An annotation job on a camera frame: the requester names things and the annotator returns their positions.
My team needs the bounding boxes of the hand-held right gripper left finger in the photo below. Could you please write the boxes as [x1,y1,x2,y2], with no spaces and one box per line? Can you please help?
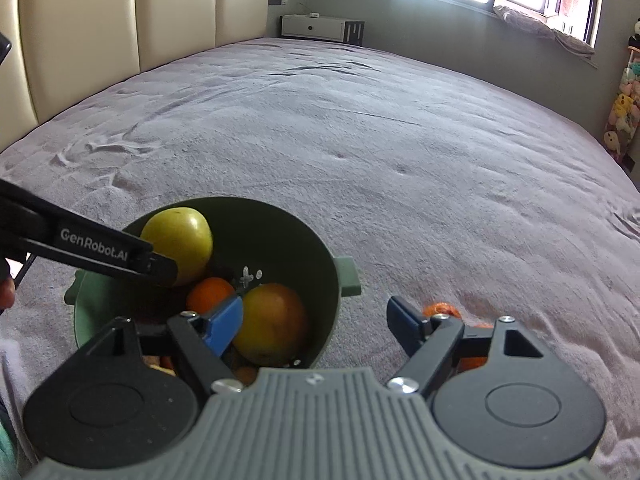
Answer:
[82,295,246,396]

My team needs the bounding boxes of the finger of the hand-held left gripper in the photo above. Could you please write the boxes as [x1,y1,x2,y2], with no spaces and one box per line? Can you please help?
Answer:
[0,179,179,287]

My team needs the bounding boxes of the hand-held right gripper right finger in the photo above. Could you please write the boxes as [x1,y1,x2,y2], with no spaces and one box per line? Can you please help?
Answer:
[387,295,545,396]

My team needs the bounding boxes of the green apple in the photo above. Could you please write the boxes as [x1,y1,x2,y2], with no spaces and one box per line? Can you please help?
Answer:
[139,207,214,287]

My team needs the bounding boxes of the yellow-red apple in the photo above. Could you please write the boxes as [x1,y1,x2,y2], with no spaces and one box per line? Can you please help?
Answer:
[232,282,309,367]

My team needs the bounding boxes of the green plastic colander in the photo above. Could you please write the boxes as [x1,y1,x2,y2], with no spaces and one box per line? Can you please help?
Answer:
[65,196,362,367]

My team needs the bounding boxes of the cream headboard panel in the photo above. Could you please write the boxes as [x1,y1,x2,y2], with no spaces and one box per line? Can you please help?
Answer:
[215,0,271,47]
[17,0,142,127]
[0,0,42,157]
[134,0,222,75]

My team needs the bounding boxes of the grey bed blanket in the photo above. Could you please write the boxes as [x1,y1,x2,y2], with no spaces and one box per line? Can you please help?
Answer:
[0,35,640,480]

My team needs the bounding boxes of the teal striped cloth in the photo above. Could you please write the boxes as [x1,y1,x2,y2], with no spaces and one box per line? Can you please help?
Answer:
[0,394,17,480]

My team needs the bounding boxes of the white nightstand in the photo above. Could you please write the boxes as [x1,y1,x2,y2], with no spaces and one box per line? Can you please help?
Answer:
[279,13,349,44]

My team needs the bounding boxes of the black slatted rack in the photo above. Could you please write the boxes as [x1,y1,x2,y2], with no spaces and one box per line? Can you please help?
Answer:
[342,19,365,46]

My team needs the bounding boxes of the hanging plush toys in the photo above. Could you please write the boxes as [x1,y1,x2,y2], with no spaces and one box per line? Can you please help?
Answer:
[602,17,640,162]

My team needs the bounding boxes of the grey windowsill cushion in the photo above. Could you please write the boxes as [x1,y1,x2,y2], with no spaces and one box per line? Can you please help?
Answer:
[492,4,599,59]

